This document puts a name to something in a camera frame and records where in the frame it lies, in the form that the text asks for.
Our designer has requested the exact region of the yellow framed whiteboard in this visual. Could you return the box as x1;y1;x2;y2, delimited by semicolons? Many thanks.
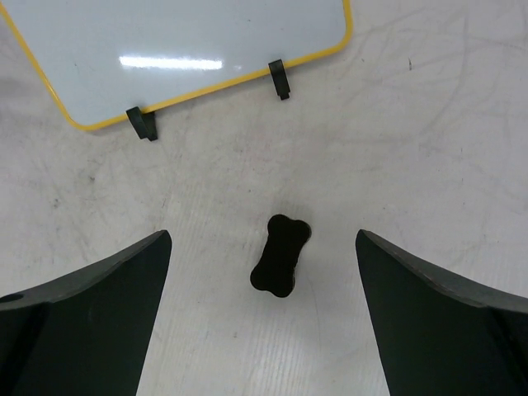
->
1;1;353;130

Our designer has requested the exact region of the black bone-shaped eraser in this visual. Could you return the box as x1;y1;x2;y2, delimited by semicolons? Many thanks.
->
250;214;311;298

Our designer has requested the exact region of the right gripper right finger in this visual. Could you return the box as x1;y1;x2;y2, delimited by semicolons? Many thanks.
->
356;230;527;395

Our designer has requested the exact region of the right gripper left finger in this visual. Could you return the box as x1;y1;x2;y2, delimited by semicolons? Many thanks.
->
1;230;172;395

